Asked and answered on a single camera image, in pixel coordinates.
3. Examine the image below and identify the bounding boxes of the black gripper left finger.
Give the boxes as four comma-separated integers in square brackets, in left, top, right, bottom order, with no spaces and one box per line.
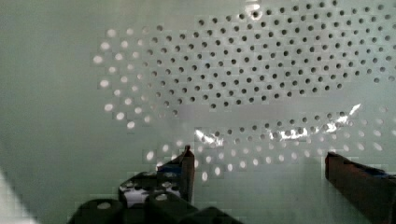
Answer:
[66,145,243,224]

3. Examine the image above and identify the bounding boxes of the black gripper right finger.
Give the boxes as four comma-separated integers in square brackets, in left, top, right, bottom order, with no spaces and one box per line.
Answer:
[325,152,396,224]

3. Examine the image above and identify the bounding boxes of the green plastic strainer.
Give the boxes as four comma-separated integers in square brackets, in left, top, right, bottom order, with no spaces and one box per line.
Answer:
[1,0,395,224]

